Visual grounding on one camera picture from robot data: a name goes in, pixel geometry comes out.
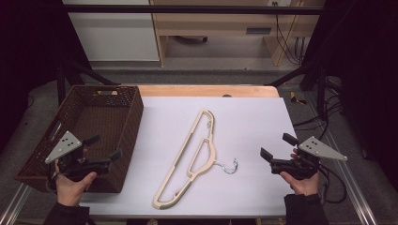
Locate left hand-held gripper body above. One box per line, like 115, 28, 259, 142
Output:
44, 130, 112, 183

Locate person's left hand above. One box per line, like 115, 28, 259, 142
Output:
54, 148, 98, 207

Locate black horizontal frame bar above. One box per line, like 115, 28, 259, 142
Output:
62, 4, 325, 16

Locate light wooden desk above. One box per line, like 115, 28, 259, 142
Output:
149, 0, 327, 68

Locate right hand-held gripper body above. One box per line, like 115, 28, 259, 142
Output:
270, 135, 348, 181

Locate dark curtain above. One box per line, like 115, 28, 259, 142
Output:
0, 0, 92, 153
301, 0, 398, 191

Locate brown woven basket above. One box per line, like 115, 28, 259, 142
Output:
14, 84, 145, 194

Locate person's right hand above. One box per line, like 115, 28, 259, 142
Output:
279, 148, 321, 197

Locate black hanging cables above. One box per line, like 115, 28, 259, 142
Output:
272, 1, 306, 67

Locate white table cover sheet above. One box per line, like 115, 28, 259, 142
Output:
79, 96, 327, 218

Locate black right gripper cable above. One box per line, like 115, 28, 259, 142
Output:
318, 163, 347, 204

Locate grey desk plate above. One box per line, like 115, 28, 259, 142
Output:
245, 26, 272, 36

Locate aluminium rail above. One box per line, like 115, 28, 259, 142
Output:
304, 93, 379, 225
0, 182, 34, 225

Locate black metal stand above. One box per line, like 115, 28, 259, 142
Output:
266, 59, 329, 121
55, 59, 121, 106

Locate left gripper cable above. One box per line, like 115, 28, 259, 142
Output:
46, 168, 60, 193

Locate black floor cables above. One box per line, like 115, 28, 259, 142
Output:
294, 78, 345, 142

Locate yellow and black tool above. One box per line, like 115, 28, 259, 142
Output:
289, 91, 308, 106

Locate white cabinet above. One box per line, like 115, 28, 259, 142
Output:
62, 0, 161, 63

